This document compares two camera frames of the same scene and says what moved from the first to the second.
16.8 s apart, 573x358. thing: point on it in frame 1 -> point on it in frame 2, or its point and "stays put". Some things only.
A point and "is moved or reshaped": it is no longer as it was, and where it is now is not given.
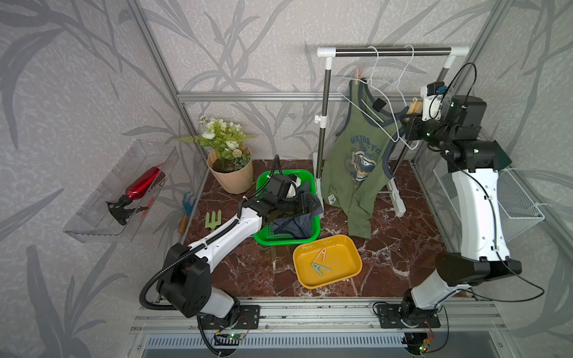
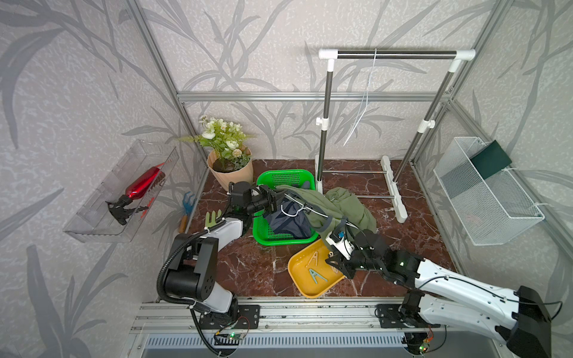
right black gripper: [410, 129] -> [341, 263]
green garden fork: [214, 223] stays put
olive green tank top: [357, 167] -> [334, 211]
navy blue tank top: [298, 224] stays put
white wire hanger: [383, 83] is moved or reshaped
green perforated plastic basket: [266, 236] stays put
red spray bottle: [143, 183] stays put
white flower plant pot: [230, 161] stays put
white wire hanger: [380, 81] -> [365, 98]
